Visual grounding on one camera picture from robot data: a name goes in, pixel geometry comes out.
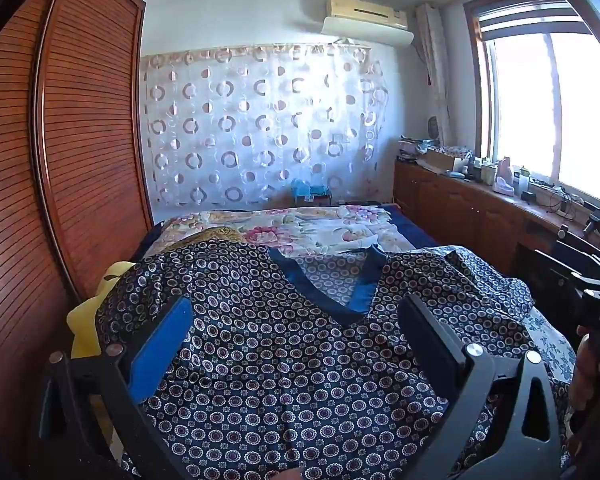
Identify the blue plastic bag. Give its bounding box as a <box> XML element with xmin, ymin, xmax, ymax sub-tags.
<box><xmin>291</xmin><ymin>178</ymin><xmax>333</xmax><ymax>203</ymax></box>

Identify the person's right hand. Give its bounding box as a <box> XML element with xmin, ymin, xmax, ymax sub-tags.
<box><xmin>567</xmin><ymin>330</ymin><xmax>600</xmax><ymax>441</ymax></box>

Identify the navy bed sheet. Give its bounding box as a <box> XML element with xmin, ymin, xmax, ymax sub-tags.
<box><xmin>382</xmin><ymin>204</ymin><xmax>441</xmax><ymax>251</ymax></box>

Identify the wooden cabinet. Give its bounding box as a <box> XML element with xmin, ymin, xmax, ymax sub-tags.
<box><xmin>392</xmin><ymin>157</ymin><xmax>600</xmax><ymax>281</ymax></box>

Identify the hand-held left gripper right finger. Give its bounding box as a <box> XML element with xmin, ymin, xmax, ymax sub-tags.
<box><xmin>397</xmin><ymin>292</ymin><xmax>565</xmax><ymax>480</ymax></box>

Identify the white tied curtain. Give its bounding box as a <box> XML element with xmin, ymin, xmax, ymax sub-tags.
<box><xmin>415</xmin><ymin>2</ymin><xmax>453</xmax><ymax>141</ymax></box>

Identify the gold patterned cloth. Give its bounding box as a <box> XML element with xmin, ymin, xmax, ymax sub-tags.
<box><xmin>167</xmin><ymin>226</ymin><xmax>246</xmax><ymax>251</ymax></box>

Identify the black mini tripod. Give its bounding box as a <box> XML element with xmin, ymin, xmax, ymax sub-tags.
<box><xmin>582</xmin><ymin>209</ymin><xmax>600</xmax><ymax>241</ymax></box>

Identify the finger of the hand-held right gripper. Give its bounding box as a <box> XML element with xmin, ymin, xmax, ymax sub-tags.
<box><xmin>574</xmin><ymin>256</ymin><xmax>600</xmax><ymax>293</ymax></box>

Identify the white circle-patterned curtain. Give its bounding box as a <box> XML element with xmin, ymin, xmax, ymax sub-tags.
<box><xmin>141</xmin><ymin>42</ymin><xmax>391</xmax><ymax>208</ymax></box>

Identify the cardboard box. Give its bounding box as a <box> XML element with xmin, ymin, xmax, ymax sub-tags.
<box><xmin>420</xmin><ymin>147</ymin><xmax>468</xmax><ymax>173</ymax></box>

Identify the pink bottle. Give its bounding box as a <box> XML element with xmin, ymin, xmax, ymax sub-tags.
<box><xmin>494</xmin><ymin>156</ymin><xmax>516</xmax><ymax>196</ymax></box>

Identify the navy medallion-print shirt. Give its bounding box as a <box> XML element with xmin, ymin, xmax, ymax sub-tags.
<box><xmin>95</xmin><ymin>240</ymin><xmax>576</xmax><ymax>480</ymax></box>

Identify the floral quilt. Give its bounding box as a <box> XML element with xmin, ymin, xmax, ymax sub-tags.
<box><xmin>145</xmin><ymin>205</ymin><xmax>416</xmax><ymax>263</ymax></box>

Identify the black cable tangle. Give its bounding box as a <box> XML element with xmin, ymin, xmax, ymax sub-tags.
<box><xmin>549</xmin><ymin>187</ymin><xmax>583</xmax><ymax>218</ymax></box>

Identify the wall air conditioner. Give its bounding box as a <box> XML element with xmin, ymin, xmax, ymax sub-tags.
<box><xmin>325</xmin><ymin>0</ymin><xmax>409</xmax><ymax>32</ymax></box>

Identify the white air deflector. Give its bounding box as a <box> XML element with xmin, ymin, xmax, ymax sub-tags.
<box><xmin>321</xmin><ymin>16</ymin><xmax>415</xmax><ymax>48</ymax></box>

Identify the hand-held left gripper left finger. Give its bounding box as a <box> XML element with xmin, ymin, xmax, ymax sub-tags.
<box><xmin>35</xmin><ymin>294</ymin><xmax>201</xmax><ymax>480</ymax></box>

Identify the wooden slatted wardrobe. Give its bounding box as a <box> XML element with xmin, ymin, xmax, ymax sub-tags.
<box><xmin>0</xmin><ymin>0</ymin><xmax>156</xmax><ymax>480</ymax></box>

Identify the bright window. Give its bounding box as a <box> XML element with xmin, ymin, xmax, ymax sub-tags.
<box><xmin>462</xmin><ymin>0</ymin><xmax>600</xmax><ymax>211</ymax></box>

